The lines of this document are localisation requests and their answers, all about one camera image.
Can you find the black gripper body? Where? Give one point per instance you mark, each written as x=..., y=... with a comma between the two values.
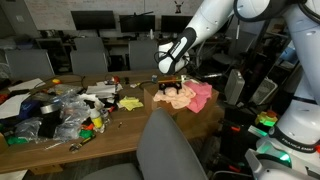
x=170, y=85

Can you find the peach cloth orange print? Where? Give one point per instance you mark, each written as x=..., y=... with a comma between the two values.
x=176, y=98

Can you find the pink cloth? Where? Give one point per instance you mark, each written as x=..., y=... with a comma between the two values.
x=201, y=95

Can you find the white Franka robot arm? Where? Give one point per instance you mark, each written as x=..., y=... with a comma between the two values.
x=213, y=16

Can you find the large cardboard box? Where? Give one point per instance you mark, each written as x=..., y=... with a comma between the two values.
x=158, y=103

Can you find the yellow cloth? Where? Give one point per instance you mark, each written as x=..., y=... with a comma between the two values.
x=130, y=103

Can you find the red orange ball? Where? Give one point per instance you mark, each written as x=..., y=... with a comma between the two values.
x=116, y=79

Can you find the white desk bottle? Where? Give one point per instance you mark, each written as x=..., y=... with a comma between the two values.
x=151, y=35

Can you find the small metal screw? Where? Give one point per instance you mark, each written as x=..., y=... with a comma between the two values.
x=119, y=125

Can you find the white tower space heater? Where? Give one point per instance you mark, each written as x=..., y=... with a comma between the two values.
x=234, y=86

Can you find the black computer monitor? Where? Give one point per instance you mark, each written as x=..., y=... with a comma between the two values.
x=173, y=24
x=137, y=24
x=93, y=20

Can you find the white paper stack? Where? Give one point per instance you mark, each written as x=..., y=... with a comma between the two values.
x=101, y=90

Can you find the white bottle yellow label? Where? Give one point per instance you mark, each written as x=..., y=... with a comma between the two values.
x=96, y=120

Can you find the black equipment cart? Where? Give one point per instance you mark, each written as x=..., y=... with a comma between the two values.
x=236, y=140

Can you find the white box fan heater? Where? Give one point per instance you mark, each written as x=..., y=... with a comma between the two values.
x=264, y=90

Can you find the green plastic object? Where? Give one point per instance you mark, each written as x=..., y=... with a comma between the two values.
x=16, y=140
x=86, y=134

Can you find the yellow green lit device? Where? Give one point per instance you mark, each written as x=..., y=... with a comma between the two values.
x=266, y=119

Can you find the clear plastic bag pile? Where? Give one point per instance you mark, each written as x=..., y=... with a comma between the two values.
x=73, y=113

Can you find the yellow red toy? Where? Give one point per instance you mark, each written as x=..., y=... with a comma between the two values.
x=56, y=81

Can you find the blue plastic bag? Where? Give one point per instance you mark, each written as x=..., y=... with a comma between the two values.
x=29, y=109

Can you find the white paper sheet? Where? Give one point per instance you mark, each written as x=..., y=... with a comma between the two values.
x=26, y=84
x=11, y=106

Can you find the long wooden wall desk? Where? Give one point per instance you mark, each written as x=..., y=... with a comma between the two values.
x=116, y=42

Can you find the silver duct tape roll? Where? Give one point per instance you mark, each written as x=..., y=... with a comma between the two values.
x=50, y=108

